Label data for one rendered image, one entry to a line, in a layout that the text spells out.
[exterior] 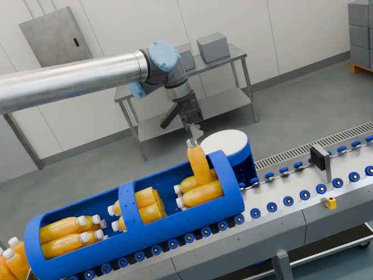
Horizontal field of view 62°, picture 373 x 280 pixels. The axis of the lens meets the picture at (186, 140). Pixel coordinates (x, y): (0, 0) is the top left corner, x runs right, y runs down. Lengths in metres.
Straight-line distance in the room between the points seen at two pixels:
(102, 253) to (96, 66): 0.78
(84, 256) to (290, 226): 0.86
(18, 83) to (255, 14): 4.06
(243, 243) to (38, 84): 1.03
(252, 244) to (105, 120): 3.63
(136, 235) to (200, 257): 0.31
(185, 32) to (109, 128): 1.77
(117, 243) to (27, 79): 0.75
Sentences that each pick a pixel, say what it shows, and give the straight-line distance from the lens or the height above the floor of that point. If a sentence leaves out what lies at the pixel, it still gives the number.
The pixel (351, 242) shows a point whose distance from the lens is 2.33.
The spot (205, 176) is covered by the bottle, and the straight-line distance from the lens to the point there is 1.30.
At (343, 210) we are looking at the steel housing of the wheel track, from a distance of 1.55.
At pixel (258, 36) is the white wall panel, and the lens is 4.70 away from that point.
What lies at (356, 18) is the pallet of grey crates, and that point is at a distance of 4.64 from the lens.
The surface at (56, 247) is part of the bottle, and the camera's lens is 1.43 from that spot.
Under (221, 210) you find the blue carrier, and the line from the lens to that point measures 1.27.
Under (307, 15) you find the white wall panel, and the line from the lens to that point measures 4.94.
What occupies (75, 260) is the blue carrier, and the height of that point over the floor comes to 1.09.
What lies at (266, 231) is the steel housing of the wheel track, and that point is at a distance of 1.44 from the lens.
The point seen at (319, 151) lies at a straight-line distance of 1.47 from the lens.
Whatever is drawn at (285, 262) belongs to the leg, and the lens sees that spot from 1.69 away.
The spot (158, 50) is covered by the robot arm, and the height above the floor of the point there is 1.75.
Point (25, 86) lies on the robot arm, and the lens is 0.80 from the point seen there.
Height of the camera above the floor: 1.93
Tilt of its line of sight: 28 degrees down
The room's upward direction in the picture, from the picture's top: 20 degrees counter-clockwise
